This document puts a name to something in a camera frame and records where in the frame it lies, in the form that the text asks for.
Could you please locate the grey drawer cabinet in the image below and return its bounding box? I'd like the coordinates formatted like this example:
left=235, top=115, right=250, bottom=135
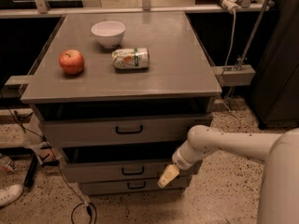
left=21, top=12, right=221, bottom=195

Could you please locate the white power cable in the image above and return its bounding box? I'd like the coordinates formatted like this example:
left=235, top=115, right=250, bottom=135
left=218, top=8, right=243, bottom=126

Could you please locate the black floor cable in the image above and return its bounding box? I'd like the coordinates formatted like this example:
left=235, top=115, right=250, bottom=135
left=0, top=91, right=98, bottom=224

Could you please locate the white bowl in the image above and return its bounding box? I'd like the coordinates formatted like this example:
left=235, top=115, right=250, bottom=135
left=91, top=21, right=125, bottom=49

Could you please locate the red apple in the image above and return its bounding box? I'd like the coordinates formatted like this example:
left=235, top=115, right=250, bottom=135
left=59, top=49, right=85, bottom=75

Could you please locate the black stand foot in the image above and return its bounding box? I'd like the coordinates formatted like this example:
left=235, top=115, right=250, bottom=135
left=23, top=156, right=38, bottom=188

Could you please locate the grey top drawer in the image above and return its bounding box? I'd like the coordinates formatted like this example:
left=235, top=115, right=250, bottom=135
left=38, top=98, right=212, bottom=147

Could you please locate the dark cabinet on right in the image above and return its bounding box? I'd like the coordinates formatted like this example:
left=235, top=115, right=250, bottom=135
left=249, top=0, right=299, bottom=129

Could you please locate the white green drink can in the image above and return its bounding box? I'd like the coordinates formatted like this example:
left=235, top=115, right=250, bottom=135
left=112, top=48, right=150, bottom=69

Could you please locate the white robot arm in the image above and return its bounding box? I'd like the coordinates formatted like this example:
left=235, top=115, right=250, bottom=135
left=158, top=125, right=299, bottom=224

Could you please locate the grey drawer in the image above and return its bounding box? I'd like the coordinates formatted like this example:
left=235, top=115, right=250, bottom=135
left=78, top=175, right=192, bottom=196
left=38, top=98, right=212, bottom=147
left=62, top=141, right=181, bottom=183

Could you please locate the white shoe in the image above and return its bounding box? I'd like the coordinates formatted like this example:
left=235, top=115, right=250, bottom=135
left=0, top=184, right=24, bottom=207

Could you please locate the grey bottom drawer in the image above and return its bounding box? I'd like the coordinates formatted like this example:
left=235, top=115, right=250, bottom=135
left=78, top=175, right=192, bottom=196

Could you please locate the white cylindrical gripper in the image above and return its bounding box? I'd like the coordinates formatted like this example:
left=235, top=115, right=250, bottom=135
left=158, top=147, right=196, bottom=188

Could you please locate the grey metal side bracket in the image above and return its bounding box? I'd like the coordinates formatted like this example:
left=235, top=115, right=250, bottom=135
left=212, top=65, right=255, bottom=87

